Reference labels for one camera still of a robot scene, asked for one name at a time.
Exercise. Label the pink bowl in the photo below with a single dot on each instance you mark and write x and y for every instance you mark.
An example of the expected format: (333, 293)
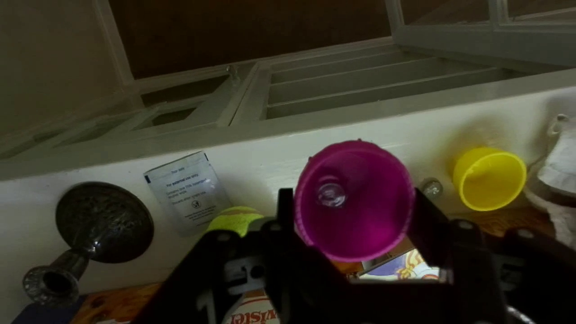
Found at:
(365, 203)

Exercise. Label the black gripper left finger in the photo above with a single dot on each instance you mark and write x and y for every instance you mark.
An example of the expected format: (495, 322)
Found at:
(299, 281)

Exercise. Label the black speckled vase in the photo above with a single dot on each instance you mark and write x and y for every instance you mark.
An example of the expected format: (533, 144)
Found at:
(104, 221)

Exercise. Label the white paned cabinet door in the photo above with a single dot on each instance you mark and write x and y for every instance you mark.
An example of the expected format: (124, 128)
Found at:
(479, 41)

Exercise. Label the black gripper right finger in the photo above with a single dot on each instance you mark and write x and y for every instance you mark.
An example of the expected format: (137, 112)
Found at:
(468, 270)

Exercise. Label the yellow bowl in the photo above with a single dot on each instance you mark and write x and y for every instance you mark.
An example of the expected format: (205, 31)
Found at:
(488, 180)

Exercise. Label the white paper packet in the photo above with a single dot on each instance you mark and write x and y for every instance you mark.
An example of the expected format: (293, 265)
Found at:
(189, 191)

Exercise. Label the white glass-front cabinet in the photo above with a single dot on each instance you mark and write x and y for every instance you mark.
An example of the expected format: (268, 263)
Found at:
(371, 119)

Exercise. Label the white package red lettering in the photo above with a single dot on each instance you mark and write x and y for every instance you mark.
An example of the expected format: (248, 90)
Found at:
(252, 311)

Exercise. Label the small silver object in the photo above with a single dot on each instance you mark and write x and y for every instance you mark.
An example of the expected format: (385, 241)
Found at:
(430, 187)

